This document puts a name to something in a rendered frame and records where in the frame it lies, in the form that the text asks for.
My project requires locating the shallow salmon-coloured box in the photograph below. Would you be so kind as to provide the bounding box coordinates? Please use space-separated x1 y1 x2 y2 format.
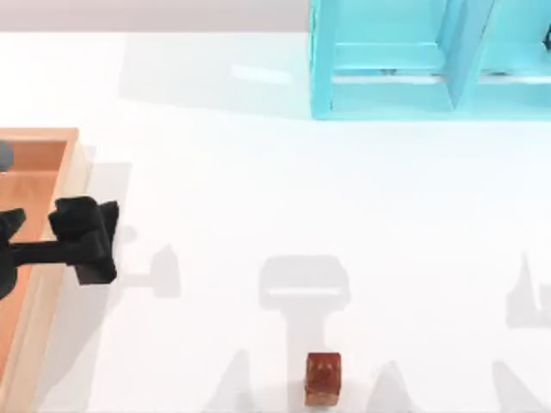
0 126 94 413

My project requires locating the pale grey rounded box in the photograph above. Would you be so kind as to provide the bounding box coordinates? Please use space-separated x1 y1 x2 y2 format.
0 140 15 172

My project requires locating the brown bread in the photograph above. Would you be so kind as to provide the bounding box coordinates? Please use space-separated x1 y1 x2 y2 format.
304 351 344 408

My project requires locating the light blue rack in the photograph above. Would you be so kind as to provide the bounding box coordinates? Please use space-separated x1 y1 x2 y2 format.
308 0 551 122

